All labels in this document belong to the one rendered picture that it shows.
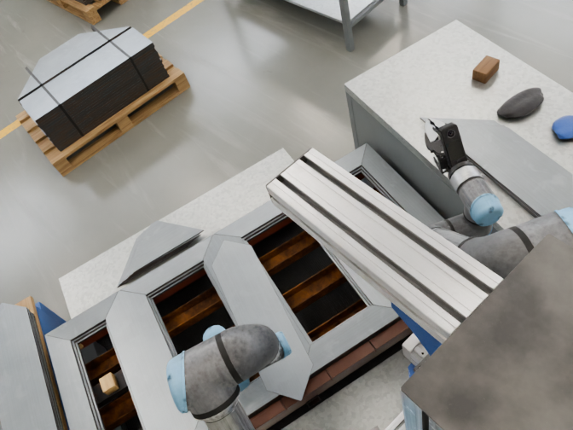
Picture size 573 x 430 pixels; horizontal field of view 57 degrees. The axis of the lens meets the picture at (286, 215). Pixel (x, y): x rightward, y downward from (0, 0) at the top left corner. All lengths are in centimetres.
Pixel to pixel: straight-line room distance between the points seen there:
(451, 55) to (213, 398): 176
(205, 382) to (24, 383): 127
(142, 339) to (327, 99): 235
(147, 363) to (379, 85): 144
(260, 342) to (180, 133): 300
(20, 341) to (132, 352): 51
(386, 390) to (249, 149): 217
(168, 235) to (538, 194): 149
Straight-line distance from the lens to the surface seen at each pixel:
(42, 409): 222
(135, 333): 214
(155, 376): 203
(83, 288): 250
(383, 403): 197
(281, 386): 185
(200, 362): 114
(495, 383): 58
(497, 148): 201
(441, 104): 219
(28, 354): 236
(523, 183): 192
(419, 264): 63
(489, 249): 106
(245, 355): 113
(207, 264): 215
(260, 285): 203
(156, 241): 239
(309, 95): 392
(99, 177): 405
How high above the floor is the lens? 257
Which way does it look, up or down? 53 degrees down
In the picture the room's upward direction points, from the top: 21 degrees counter-clockwise
